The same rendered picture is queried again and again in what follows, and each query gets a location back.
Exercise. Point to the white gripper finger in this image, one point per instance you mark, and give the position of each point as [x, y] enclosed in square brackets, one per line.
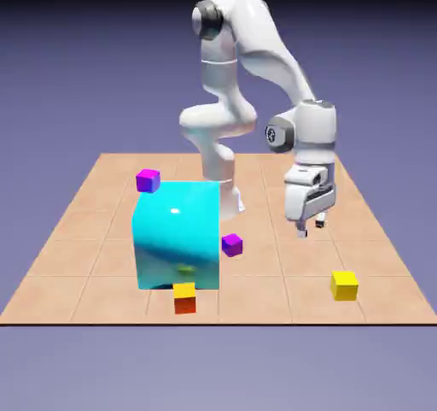
[301, 230]
[320, 220]

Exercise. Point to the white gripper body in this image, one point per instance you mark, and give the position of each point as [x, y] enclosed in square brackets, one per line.
[296, 202]

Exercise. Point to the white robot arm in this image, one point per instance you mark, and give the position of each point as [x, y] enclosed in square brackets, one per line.
[218, 86]

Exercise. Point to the small yellow cube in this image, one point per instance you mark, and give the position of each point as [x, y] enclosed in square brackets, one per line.
[344, 286]
[184, 290]

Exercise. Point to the small purple cube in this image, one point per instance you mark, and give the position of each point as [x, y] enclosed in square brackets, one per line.
[147, 180]
[232, 245]

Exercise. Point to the small orange cube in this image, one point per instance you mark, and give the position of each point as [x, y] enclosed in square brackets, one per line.
[185, 305]

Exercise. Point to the large cyan box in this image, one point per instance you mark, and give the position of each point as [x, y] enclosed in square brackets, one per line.
[175, 233]

